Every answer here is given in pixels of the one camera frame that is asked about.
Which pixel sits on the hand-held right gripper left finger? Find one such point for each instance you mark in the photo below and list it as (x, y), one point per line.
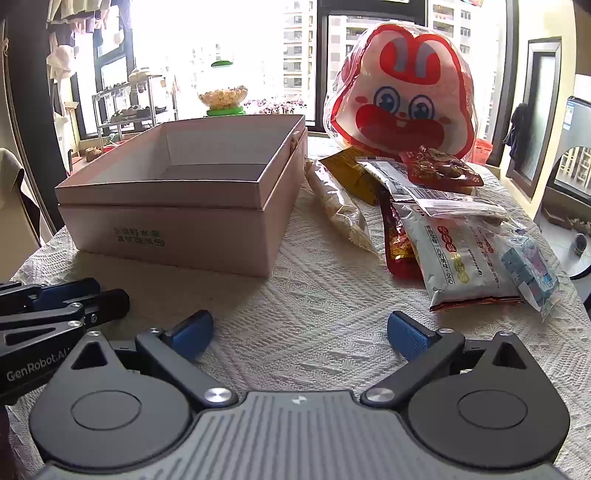
(191, 334)

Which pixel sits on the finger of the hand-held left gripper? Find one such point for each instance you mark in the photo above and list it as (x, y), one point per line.
(108, 304)
(64, 294)

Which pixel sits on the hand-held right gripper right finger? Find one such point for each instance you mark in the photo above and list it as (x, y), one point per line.
(406, 337)

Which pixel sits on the pink cardboard box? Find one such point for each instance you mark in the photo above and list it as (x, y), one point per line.
(184, 230)

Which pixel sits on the red egg snack packet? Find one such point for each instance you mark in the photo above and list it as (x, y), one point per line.
(438, 168)

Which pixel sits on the red yellow snack packet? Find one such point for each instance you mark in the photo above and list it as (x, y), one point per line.
(399, 244)

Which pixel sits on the large white snack packet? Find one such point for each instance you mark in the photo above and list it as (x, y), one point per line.
(461, 258)

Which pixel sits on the chair with beige cloth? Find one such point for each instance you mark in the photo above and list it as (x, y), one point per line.
(16, 198)

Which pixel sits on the white textured tablecloth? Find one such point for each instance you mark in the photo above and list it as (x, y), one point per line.
(300, 300)

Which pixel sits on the blue white small packet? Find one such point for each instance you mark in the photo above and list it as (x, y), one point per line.
(526, 267)

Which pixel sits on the long clear snack packet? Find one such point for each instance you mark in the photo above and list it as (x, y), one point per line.
(337, 203)

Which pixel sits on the red basin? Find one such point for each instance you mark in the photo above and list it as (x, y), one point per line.
(111, 148)

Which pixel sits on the clear white-label snack packet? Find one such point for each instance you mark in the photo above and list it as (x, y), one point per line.
(401, 182)

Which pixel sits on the red plastic basket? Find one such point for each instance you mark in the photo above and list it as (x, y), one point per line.
(481, 152)

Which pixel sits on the metal shoe rack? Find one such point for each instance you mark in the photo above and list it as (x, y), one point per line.
(150, 92)

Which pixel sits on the dark hanging garment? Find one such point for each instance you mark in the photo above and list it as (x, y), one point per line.
(517, 134)

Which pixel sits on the white hanging garment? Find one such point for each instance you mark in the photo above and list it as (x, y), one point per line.
(60, 60)

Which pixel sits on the green candy dispenser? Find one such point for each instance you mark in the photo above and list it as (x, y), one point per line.
(221, 97)

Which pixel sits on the potted pink orchid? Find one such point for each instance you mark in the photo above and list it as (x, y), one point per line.
(277, 107)

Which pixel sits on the red white rabbit-shaped bag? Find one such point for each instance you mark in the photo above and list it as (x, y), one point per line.
(401, 69)

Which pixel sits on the row of hanging clothes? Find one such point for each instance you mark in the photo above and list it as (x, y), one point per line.
(83, 11)

